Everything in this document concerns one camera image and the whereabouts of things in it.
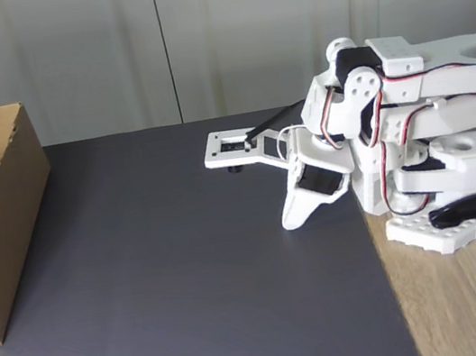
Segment black camera cable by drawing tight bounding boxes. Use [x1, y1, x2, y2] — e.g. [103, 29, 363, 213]
[239, 101, 312, 144]

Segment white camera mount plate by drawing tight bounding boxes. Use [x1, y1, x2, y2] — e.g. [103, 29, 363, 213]
[198, 118, 298, 179]

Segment brown cardboard box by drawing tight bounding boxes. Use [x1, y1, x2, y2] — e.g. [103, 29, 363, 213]
[0, 100, 80, 350]

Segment dark grey table mat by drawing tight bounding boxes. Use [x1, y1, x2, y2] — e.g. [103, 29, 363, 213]
[0, 90, 422, 356]

